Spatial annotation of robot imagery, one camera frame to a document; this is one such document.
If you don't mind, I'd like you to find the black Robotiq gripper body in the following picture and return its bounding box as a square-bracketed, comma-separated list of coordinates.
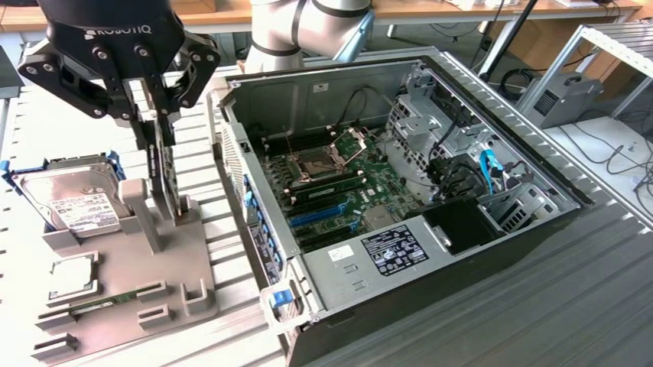
[37, 0, 185, 80]

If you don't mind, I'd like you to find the graphics card with silver bracket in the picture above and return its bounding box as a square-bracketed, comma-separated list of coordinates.
[122, 76, 180, 227]

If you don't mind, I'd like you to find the blue disk caddy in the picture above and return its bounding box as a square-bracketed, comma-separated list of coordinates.
[0, 150, 128, 183]

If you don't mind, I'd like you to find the silver hard disk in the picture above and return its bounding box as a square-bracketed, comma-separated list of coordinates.
[11, 162, 126, 238]

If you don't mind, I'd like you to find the CPU socket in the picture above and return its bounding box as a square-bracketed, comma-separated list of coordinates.
[286, 147, 337, 180]

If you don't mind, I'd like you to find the metal socket cover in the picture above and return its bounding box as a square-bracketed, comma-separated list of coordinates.
[328, 128, 371, 164]

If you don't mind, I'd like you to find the black installed RAM stick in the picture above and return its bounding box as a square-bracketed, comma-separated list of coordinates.
[289, 174, 367, 203]

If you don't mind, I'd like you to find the blue expansion slot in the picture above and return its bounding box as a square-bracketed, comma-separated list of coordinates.
[286, 202, 348, 229]

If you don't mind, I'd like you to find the silver drive cage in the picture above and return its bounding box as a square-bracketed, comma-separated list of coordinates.
[385, 63, 582, 234]

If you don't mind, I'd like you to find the green Dell motherboard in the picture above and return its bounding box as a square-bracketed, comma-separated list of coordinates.
[257, 128, 408, 253]

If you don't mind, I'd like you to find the silver CPU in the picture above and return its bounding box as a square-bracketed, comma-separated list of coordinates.
[49, 256, 97, 301]

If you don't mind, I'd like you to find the grey parts rack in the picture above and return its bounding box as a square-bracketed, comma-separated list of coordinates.
[27, 177, 218, 362]

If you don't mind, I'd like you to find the silver chipset heatsink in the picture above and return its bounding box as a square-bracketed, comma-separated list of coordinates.
[364, 208, 401, 230]

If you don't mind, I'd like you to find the long wooden desk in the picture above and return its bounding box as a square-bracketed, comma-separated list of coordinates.
[373, 0, 644, 39]

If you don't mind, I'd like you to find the green RAM stick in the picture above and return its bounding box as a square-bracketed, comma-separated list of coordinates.
[67, 292, 141, 317]

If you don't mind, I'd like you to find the silver power supply unit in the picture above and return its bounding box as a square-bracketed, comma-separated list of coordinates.
[300, 217, 449, 313]

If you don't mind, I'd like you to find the black tripod pole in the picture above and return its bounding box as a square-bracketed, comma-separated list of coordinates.
[476, 0, 542, 83]

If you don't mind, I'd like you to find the grey box device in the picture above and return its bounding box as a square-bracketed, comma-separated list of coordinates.
[530, 72, 606, 129]

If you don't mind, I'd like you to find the open grey PC case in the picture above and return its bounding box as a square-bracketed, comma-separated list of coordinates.
[201, 45, 598, 367]

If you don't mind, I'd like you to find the thin black wire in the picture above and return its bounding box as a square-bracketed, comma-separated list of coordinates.
[340, 86, 395, 127]

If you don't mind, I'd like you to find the black power wire bundle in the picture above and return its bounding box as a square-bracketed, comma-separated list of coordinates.
[427, 154, 483, 198]

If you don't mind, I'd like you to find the coiled black cable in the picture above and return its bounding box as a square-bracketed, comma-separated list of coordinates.
[499, 67, 536, 96]

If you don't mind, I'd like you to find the blue SATA wire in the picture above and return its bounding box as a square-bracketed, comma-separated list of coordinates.
[477, 148, 503, 196]

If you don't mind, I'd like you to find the aluminium slatted frame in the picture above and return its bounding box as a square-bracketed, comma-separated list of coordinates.
[514, 21, 653, 119]

